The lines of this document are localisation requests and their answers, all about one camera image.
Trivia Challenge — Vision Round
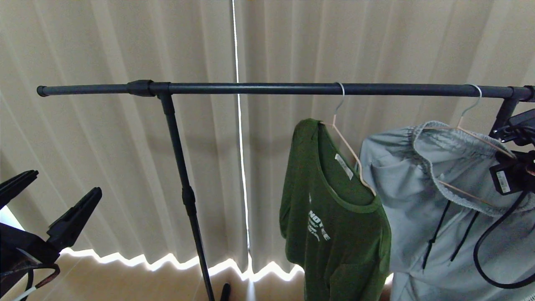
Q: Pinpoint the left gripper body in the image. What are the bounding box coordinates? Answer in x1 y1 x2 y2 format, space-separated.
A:
0 222 61 276

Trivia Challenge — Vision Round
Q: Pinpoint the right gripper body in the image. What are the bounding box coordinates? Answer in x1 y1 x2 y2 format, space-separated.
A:
489 151 535 196

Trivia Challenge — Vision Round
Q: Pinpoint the black clothes rack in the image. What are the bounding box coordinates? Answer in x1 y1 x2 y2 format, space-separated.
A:
36 79 535 301

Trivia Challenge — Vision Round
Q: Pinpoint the pink clothes hanger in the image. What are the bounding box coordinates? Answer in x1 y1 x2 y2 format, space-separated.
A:
435 84 519 207
320 82 377 197

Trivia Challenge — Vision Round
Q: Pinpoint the pale grey garment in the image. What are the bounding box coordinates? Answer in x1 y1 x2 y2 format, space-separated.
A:
359 120 535 301

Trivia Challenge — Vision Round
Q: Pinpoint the green sleeveless shirt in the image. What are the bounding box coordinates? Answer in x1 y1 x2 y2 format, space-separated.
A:
279 118 392 301

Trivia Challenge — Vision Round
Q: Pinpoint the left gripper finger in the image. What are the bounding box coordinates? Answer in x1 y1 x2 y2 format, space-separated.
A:
46 186 103 252
0 169 40 209

